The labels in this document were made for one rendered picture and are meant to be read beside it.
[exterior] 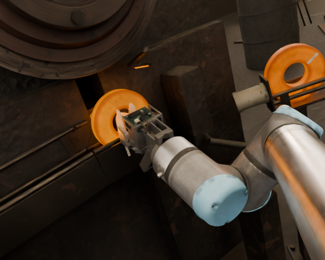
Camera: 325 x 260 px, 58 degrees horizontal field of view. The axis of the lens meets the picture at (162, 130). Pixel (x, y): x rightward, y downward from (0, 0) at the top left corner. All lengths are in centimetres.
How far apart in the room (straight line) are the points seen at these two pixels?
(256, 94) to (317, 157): 47
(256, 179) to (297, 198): 23
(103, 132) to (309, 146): 47
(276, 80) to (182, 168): 44
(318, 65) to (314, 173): 56
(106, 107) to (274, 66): 45
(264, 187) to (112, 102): 39
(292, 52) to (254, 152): 36
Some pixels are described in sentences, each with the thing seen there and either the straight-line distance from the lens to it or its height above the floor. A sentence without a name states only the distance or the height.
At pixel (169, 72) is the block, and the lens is 82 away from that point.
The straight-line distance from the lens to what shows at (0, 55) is 63.
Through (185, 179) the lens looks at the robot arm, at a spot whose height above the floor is 70.
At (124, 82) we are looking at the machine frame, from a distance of 81.
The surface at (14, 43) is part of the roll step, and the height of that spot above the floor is 99.
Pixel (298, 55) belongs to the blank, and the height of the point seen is 76.
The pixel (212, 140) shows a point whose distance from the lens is 82.
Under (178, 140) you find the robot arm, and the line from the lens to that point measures 56.
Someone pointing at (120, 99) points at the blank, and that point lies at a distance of 72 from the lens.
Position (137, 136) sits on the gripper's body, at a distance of 61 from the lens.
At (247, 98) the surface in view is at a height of 68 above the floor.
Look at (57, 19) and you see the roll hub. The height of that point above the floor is 100.
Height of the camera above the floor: 99
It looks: 24 degrees down
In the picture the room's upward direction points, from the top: 17 degrees counter-clockwise
